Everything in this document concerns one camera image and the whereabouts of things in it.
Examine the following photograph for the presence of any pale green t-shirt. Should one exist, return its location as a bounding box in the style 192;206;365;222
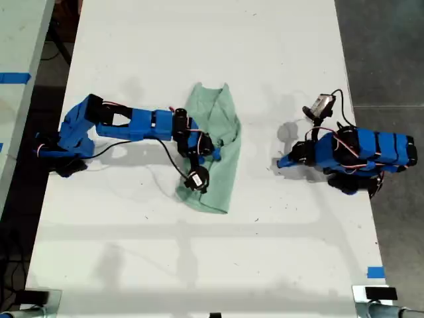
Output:
175;82;243;215

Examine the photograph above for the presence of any short blue tape strip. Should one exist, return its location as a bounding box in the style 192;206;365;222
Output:
366;266;386;280

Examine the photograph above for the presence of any small black box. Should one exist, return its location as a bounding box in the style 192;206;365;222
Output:
364;286;398;301
14;289;51;304

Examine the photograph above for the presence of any grey metal pole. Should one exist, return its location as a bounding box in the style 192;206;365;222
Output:
0;305;46;318
355;302;424;318

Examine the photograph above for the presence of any long blue tape strip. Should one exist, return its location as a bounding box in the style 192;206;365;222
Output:
0;72;32;84

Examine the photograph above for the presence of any pale side table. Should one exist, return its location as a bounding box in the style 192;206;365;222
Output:
0;0;56;213

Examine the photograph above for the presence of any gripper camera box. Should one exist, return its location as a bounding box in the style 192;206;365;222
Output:
183;166;211;194
301;93;334;122

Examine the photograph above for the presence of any black camera cable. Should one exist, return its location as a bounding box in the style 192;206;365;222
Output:
330;88;356;129
86;136;190;182

